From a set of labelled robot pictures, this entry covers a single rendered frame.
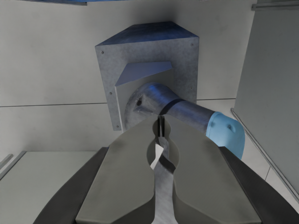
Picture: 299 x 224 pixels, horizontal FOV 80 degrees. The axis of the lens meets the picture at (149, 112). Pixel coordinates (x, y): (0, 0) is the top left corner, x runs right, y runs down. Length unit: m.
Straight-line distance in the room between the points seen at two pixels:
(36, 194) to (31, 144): 0.66
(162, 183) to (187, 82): 0.35
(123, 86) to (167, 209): 0.25
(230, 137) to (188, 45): 0.33
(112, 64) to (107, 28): 1.03
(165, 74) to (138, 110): 0.13
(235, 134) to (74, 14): 1.51
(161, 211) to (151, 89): 0.24
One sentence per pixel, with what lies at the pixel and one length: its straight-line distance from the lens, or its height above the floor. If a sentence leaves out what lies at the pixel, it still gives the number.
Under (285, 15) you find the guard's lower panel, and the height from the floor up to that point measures 0.41.
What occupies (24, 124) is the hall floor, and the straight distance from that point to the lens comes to 2.30.
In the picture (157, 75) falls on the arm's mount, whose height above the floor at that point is 1.11.
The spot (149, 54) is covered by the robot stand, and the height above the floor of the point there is 1.00.
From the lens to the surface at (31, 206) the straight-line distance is 1.91.
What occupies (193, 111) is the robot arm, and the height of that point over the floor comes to 1.25.
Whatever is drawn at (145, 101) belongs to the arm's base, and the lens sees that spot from 0.39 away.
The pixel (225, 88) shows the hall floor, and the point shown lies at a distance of 1.78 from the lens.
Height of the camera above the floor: 1.54
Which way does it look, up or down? 61 degrees down
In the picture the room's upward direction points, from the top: 177 degrees counter-clockwise
